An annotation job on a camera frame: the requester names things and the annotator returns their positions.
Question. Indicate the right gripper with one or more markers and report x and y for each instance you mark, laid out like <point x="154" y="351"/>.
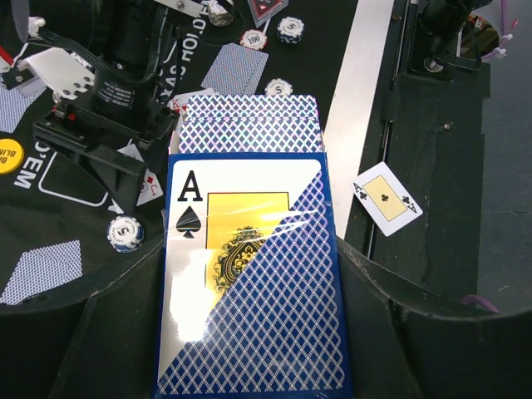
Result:
<point x="127" y="54"/>

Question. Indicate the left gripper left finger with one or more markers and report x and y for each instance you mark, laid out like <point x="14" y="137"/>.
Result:
<point x="91" y="338"/>

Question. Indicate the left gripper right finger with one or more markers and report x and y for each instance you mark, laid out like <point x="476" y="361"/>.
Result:
<point x="408" y="342"/>

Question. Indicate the face up jack card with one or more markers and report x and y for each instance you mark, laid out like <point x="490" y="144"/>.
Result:
<point x="151" y="188"/>

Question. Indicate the face up king card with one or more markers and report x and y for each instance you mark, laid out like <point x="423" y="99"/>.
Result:
<point x="179" y="103"/>

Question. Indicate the yellow dealer button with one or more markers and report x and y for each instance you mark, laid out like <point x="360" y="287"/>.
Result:
<point x="11" y="155"/>

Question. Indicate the ace of spades card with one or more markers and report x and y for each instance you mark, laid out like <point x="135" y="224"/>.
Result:
<point x="385" y="198"/>

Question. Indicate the blue playing card deck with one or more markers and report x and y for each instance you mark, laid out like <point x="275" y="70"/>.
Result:
<point x="251" y="303"/>

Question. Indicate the red white chip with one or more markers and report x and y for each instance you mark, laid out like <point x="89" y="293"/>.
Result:
<point x="254" y="39"/>

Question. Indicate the grey white chip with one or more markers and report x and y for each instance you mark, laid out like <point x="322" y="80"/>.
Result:
<point x="218" y="15"/>

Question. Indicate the black poker table mat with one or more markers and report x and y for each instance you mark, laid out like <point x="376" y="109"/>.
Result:
<point x="48" y="200"/>

